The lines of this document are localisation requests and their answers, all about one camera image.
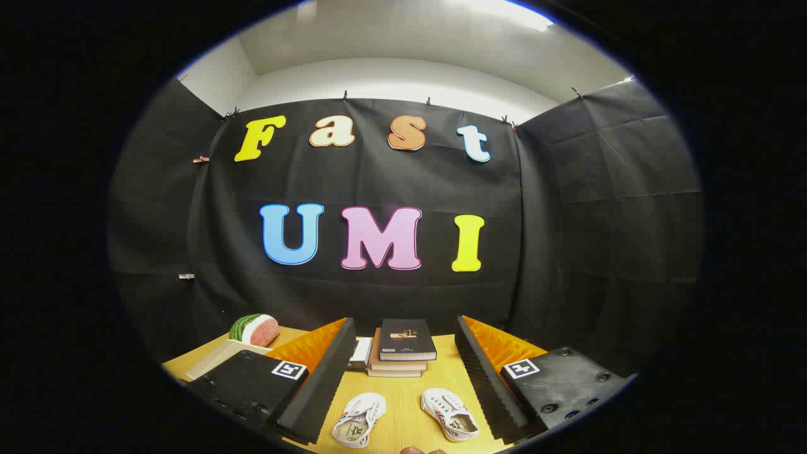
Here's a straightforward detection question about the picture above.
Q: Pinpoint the white canvas shoe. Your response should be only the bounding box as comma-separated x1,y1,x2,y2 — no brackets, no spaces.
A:
332,392,387,449
421,388,480,443

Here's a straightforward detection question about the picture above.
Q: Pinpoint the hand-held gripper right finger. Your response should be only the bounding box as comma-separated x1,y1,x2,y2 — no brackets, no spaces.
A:
454,314,637,445

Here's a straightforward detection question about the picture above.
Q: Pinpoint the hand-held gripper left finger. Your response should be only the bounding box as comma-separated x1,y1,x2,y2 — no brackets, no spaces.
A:
186,317,358,445

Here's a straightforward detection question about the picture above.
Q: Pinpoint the white portrait cover book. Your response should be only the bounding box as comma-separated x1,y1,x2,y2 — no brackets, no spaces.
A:
347,336,374,371

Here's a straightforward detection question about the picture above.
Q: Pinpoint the watermelon slice plush toy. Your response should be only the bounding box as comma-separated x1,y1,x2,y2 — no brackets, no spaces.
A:
228,313,280,347

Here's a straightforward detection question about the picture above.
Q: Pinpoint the black backdrop cloth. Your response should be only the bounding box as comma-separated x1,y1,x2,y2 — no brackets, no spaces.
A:
107,79,704,379

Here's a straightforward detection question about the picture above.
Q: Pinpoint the beige fabric storage box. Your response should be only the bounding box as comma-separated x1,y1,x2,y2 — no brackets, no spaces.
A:
185,339,273,381

